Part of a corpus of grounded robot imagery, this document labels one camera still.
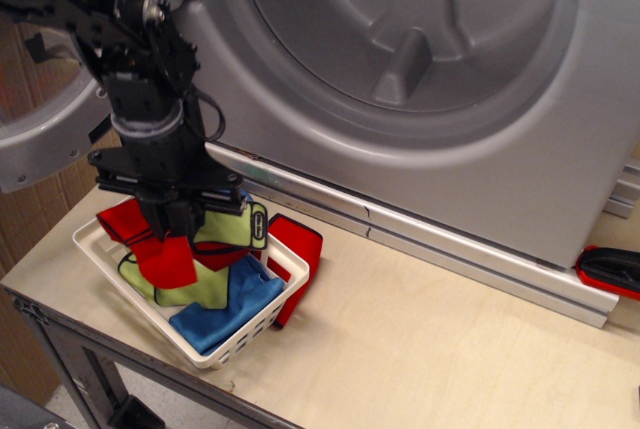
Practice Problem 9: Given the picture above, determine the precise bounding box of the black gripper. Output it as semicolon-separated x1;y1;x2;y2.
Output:
88;117;245;245

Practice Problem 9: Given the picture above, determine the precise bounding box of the red cloth black trim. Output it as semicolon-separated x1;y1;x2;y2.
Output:
97;199;250;289

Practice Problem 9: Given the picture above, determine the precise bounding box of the green cloth black trim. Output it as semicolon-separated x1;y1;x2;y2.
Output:
194;201;269;250

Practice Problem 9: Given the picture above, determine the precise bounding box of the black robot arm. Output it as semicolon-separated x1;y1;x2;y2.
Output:
1;0;246;238

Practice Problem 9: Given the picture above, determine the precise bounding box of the round machine door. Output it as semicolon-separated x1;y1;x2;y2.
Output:
1;17;110;193

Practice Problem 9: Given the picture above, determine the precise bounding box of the grey laundry machine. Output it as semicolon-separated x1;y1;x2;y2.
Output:
169;0;639;266

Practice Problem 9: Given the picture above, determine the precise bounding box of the blue cloth behind basket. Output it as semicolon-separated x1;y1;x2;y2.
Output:
240;189;253;204

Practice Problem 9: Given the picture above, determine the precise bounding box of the green cloth in basket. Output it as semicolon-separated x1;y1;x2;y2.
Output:
118;252;229;309

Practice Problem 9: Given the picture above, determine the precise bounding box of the blue cloth in basket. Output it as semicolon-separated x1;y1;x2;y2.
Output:
169;255;284;355

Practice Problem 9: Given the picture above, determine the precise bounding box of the white plastic basket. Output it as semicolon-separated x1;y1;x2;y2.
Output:
73;219;310;369

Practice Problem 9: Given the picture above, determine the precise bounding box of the red cloth beside basket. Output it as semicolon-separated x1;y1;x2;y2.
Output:
269;213;323;328

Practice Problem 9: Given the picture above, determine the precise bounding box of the cardboard box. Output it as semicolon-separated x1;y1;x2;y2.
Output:
0;18;126;408

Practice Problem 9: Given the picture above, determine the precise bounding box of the red and black tool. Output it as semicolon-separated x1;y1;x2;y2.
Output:
575;246;639;300

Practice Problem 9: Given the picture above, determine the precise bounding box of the metal table frame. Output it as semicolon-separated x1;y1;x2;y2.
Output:
5;288;296;428

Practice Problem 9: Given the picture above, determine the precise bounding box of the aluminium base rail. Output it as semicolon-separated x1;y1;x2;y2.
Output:
206;144;620;328

